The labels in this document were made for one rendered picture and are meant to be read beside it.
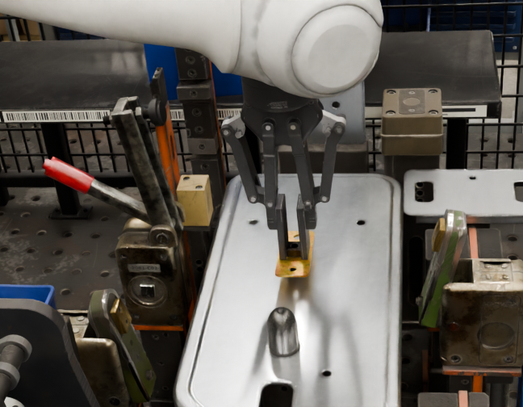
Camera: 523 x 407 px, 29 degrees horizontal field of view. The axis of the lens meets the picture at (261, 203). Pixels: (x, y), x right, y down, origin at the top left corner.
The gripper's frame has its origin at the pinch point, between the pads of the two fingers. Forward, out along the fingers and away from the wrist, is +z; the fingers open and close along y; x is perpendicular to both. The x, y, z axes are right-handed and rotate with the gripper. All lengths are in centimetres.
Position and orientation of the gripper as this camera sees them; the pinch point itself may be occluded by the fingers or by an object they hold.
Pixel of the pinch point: (293, 227)
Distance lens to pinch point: 111.7
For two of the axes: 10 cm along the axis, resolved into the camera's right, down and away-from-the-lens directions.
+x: 1.2, -5.8, 8.1
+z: 0.9, 8.2, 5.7
